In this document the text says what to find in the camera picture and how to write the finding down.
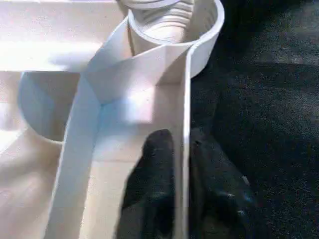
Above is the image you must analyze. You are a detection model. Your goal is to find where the white plastic table top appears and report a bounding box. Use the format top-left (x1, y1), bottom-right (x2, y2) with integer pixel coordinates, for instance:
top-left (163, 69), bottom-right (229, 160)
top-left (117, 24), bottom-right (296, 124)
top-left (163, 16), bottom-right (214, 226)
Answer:
top-left (0, 0), bottom-right (225, 239)

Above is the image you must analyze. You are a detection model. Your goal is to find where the white plastic table leg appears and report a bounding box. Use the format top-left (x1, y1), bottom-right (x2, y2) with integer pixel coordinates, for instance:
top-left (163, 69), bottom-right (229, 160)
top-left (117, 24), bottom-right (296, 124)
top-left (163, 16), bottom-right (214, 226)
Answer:
top-left (116, 0), bottom-right (196, 25)

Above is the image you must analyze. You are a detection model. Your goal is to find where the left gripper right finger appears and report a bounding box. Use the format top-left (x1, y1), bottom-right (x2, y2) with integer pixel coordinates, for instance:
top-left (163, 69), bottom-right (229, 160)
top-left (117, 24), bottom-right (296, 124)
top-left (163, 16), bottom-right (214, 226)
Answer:
top-left (188, 126), bottom-right (259, 239)

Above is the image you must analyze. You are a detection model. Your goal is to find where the black work mat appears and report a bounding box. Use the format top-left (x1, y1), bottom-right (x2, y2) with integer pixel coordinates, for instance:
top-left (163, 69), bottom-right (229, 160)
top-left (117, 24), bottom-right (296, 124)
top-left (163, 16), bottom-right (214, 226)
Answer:
top-left (187, 0), bottom-right (319, 239)

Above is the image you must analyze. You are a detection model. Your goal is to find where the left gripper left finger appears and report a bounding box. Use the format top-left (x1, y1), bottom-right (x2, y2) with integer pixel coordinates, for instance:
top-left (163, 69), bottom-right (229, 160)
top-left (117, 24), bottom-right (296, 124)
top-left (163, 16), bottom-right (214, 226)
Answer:
top-left (120, 128), bottom-right (176, 239)

